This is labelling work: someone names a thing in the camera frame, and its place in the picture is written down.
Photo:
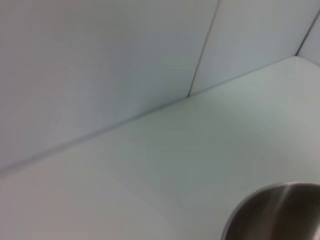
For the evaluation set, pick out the stainless steel mixing bowl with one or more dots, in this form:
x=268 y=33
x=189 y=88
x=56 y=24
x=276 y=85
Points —
x=275 y=215

